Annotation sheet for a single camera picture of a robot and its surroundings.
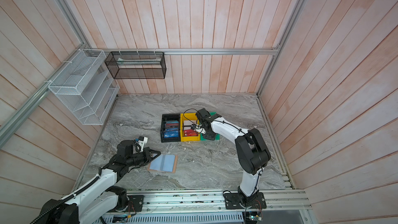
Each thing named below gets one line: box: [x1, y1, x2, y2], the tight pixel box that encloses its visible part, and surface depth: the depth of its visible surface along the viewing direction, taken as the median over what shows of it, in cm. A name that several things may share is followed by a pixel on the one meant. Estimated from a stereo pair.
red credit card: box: [183, 129, 199, 137], surface depth 99 cm
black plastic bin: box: [160, 113, 181, 143], surface depth 100 cm
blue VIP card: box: [163, 130, 179, 138], surface depth 97 cm
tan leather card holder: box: [147, 153, 179, 174], surface depth 86 cm
